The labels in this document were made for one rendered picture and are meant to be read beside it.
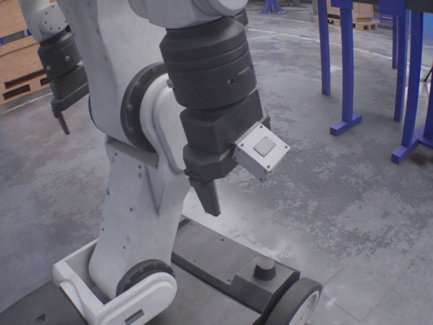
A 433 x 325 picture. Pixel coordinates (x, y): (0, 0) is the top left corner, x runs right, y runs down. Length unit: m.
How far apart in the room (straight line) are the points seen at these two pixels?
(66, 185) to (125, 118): 1.22
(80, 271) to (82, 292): 0.13
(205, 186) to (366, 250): 0.84
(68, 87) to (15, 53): 3.42
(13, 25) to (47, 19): 3.49
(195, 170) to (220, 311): 0.44
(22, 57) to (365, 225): 3.82
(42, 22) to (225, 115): 0.43
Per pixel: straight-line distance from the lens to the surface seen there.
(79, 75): 0.73
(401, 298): 1.04
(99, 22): 0.47
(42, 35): 0.68
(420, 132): 2.03
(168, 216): 0.63
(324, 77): 2.41
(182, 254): 0.86
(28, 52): 4.12
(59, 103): 0.72
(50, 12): 0.66
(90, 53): 0.53
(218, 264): 0.82
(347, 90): 1.85
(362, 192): 1.41
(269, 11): 9.17
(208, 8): 0.29
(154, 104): 0.49
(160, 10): 0.33
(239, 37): 0.33
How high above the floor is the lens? 0.79
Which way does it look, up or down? 28 degrees down
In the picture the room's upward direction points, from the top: 6 degrees counter-clockwise
